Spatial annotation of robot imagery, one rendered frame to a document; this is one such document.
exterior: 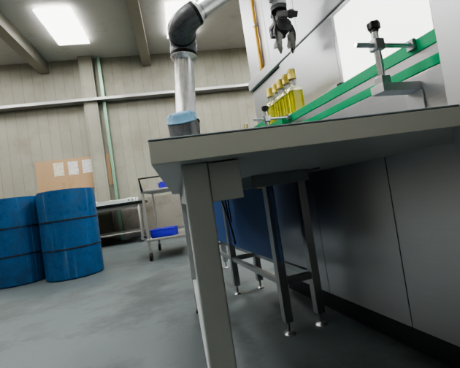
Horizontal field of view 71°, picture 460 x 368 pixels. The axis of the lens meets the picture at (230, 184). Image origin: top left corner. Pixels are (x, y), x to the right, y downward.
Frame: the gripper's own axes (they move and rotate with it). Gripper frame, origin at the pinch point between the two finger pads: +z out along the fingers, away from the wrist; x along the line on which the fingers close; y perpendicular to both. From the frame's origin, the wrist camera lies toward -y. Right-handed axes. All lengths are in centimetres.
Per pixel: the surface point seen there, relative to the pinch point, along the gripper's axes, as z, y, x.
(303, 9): -22.1, 5.5, -15.2
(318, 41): -0.6, -6.1, -12.1
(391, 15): 10.4, -44.4, -11.9
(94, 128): -138, 658, 119
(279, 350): 125, 3, 23
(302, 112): 31.0, -10.6, 4.1
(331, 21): -4.1, -15.9, -12.1
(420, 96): 43, -65, 7
